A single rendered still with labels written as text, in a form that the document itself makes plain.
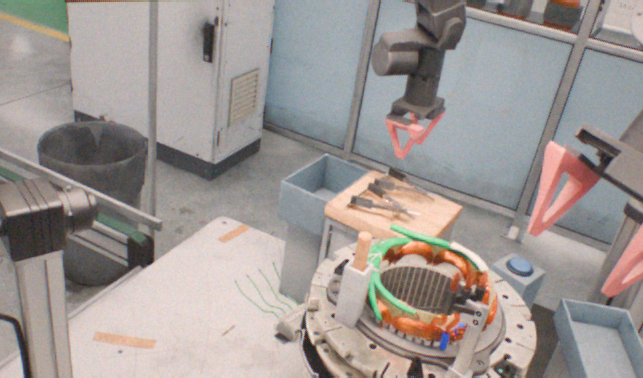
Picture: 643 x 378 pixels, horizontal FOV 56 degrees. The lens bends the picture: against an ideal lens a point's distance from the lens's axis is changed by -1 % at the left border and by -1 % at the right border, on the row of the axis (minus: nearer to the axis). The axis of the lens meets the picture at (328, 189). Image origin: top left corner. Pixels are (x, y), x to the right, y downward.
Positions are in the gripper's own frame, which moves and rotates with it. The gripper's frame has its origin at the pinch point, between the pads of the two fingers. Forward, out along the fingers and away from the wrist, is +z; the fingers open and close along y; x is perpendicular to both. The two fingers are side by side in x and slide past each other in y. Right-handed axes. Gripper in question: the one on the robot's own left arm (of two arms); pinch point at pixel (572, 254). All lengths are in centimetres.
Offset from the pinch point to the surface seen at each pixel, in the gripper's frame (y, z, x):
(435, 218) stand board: -48, 13, 40
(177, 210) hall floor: -222, 106, 92
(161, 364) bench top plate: -54, 62, 12
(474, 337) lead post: -11.2, 15.4, 15.3
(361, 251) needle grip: -24.7, 15.9, 5.7
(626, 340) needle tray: -13, 9, 54
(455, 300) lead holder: -13.4, 12.9, 11.0
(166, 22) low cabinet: -270, 37, 58
